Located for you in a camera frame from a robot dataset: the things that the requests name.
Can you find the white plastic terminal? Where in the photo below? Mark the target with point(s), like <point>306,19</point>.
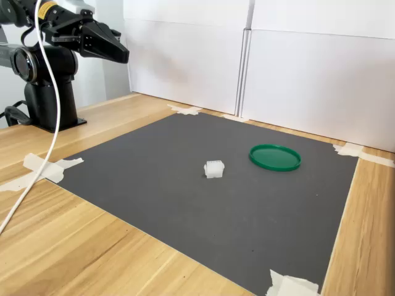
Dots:
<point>213,169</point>

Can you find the dark grey mat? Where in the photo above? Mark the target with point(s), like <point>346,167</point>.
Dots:
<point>185,216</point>

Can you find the white camera box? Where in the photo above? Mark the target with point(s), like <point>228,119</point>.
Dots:
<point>81,5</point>

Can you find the white partition board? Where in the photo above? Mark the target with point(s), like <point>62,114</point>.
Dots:
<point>185,61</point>
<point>324,86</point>
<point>185,9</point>
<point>324,15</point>

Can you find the white tape piece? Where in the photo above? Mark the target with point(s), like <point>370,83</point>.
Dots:
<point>290,285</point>
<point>54,168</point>
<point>348,150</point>
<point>378,160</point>
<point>185,109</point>
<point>15,182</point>
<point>234,117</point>

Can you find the round green lid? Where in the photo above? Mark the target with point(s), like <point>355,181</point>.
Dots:
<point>274,157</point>

